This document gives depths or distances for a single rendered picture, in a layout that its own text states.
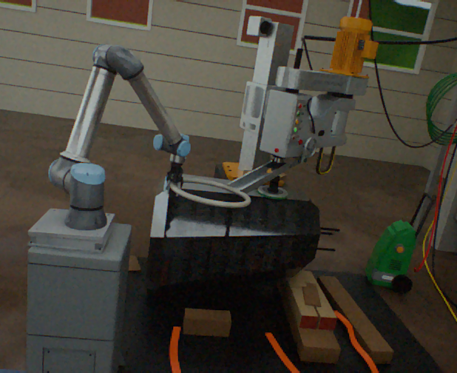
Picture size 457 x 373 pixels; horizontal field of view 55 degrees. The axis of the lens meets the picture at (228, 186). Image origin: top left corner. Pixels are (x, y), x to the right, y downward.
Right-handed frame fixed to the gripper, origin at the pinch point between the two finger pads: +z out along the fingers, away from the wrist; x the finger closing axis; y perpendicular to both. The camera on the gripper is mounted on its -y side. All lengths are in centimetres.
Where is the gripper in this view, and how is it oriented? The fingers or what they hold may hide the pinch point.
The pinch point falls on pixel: (173, 192)
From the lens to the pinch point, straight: 270.6
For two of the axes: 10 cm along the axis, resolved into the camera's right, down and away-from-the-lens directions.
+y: -2.1, 2.1, -9.6
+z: -1.9, 9.5, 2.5
